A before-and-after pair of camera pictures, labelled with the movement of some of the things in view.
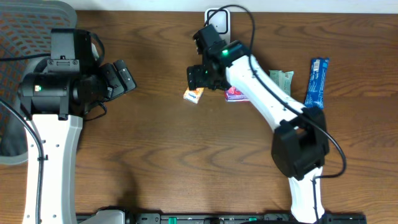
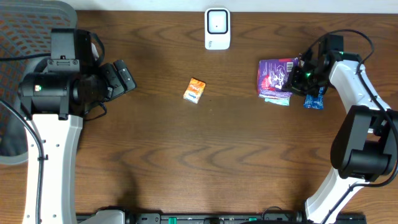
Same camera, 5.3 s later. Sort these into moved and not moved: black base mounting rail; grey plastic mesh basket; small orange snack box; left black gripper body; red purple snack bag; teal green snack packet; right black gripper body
Moved: red purple snack bag; teal green snack packet; right black gripper body
Not moved: black base mounting rail; left black gripper body; small orange snack box; grey plastic mesh basket
